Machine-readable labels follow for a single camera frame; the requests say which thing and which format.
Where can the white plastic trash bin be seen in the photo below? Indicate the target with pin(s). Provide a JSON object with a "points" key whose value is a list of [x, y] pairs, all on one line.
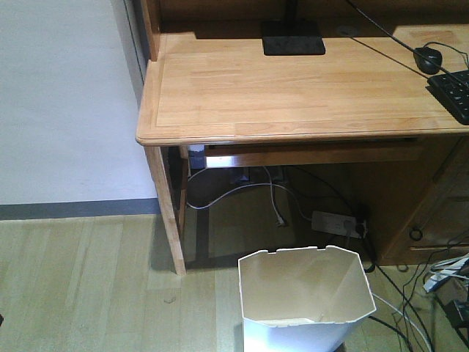
{"points": [[302, 299]]}

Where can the wooden desk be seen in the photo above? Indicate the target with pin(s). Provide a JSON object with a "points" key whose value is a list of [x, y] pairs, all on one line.
{"points": [[208, 82]]}

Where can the white power strip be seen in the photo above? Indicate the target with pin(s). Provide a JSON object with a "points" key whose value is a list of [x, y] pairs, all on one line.
{"points": [[335, 224]]}

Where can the black monitor stand base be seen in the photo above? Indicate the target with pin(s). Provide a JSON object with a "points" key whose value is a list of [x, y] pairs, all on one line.
{"points": [[290, 36]]}

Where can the black computer mouse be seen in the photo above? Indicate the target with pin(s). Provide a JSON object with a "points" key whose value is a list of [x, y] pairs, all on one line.
{"points": [[428, 60]]}

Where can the black keyboard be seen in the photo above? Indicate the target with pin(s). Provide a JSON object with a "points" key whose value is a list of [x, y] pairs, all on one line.
{"points": [[451, 91]]}

